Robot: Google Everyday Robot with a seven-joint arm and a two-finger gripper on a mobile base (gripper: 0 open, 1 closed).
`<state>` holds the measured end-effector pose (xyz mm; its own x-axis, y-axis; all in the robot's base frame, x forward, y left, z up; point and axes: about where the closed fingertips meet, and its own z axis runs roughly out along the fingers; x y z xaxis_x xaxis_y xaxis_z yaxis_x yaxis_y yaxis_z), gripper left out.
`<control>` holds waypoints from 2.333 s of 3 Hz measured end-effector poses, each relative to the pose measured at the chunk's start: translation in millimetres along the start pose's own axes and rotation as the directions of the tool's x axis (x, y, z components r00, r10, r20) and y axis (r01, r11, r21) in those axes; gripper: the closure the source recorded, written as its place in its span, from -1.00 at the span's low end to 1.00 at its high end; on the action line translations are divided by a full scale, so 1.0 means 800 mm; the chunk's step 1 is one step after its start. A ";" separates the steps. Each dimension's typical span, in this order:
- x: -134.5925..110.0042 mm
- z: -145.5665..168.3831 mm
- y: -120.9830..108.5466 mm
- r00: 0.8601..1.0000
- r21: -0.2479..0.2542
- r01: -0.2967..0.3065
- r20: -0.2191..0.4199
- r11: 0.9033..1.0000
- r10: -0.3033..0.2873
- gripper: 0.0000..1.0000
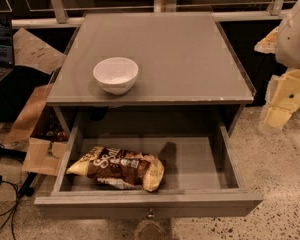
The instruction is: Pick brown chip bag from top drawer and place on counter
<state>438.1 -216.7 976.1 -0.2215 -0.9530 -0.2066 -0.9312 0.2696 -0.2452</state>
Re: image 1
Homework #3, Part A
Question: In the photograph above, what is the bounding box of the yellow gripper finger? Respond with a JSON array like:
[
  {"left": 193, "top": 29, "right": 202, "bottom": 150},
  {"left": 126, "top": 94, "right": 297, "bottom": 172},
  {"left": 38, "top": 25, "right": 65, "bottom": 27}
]
[
  {"left": 254, "top": 27, "right": 278, "bottom": 54},
  {"left": 259, "top": 68, "right": 300, "bottom": 134}
]

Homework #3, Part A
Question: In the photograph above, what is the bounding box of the brown chip bag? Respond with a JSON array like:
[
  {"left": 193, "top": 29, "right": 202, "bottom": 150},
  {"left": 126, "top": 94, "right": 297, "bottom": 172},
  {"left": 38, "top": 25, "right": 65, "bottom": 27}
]
[{"left": 66, "top": 146, "right": 164, "bottom": 192}]

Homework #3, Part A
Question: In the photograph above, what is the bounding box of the grey open top drawer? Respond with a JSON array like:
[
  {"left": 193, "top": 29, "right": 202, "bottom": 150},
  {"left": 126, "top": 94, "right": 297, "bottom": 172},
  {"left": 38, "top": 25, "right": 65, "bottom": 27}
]
[{"left": 35, "top": 111, "right": 262, "bottom": 219}]

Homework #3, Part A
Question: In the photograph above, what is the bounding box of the grey cabinet with counter top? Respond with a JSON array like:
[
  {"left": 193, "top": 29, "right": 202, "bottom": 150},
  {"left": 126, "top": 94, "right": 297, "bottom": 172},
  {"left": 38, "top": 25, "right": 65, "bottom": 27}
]
[{"left": 45, "top": 11, "right": 257, "bottom": 138}]

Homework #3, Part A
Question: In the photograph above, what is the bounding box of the metal drawer knob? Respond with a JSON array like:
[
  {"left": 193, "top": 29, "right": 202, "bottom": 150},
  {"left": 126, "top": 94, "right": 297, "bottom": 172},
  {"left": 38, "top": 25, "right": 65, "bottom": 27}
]
[{"left": 146, "top": 208, "right": 155, "bottom": 219}]

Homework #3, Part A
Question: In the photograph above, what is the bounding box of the white ceramic bowl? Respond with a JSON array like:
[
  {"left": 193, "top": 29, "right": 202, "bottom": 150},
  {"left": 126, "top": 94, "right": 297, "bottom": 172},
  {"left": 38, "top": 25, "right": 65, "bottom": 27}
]
[{"left": 93, "top": 57, "right": 139, "bottom": 95}]

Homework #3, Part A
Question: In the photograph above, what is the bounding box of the brown paper sheet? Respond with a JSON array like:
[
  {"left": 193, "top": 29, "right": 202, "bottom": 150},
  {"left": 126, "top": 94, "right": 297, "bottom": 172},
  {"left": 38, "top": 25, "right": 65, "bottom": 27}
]
[{"left": 13, "top": 28, "right": 66, "bottom": 74}]

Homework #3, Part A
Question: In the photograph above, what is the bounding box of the open cardboard box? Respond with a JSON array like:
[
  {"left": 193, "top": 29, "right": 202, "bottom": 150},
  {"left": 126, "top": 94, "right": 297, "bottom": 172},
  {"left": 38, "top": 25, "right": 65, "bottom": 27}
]
[{"left": 4, "top": 84, "right": 68, "bottom": 176}]

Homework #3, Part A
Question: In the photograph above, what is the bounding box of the open laptop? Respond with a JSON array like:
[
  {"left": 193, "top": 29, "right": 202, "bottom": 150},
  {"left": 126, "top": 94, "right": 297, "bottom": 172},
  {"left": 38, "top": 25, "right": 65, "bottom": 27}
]
[{"left": 0, "top": 17, "right": 15, "bottom": 82}]

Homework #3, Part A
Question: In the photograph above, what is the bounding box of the black cable on floor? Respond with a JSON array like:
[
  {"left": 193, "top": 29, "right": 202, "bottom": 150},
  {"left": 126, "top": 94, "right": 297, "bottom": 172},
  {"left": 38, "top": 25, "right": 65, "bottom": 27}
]
[{"left": 0, "top": 134, "right": 36, "bottom": 240}]

